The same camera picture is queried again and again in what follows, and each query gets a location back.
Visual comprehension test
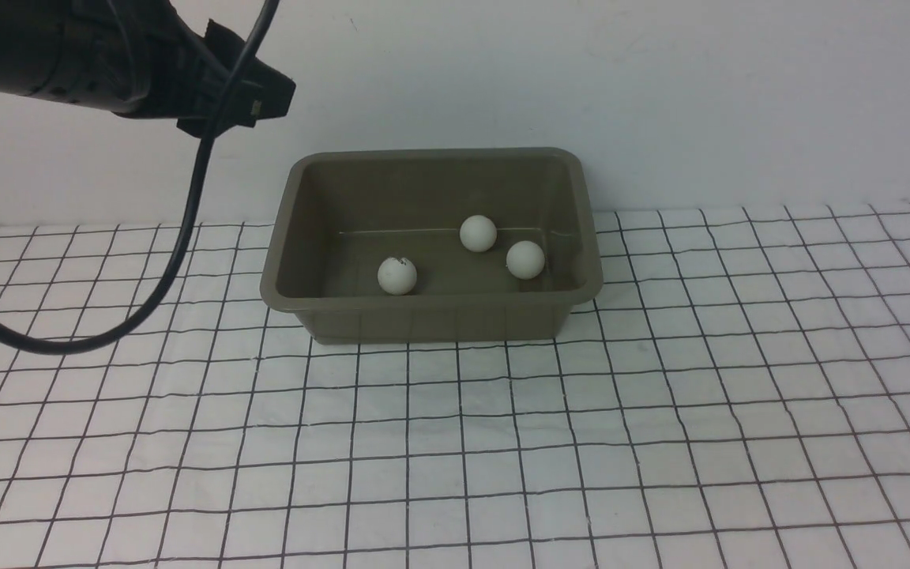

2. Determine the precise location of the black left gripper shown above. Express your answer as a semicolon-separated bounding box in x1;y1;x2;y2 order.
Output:
111;1;296;139

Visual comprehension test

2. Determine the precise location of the white table-tennis ball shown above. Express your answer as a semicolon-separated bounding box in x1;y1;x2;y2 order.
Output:
377;257;418;296
506;240;546;281
458;215;498;253

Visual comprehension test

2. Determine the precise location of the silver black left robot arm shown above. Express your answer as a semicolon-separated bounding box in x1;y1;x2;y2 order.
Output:
0;1;246;139

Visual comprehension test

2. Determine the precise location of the olive green plastic bin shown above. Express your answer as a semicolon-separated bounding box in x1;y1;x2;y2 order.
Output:
260;148;604;345

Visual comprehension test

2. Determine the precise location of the white black-grid tablecloth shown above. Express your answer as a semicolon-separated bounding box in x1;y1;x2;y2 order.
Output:
0;204;910;568

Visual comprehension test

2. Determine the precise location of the black left camera cable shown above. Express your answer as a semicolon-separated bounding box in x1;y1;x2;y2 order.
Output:
0;0;282;356

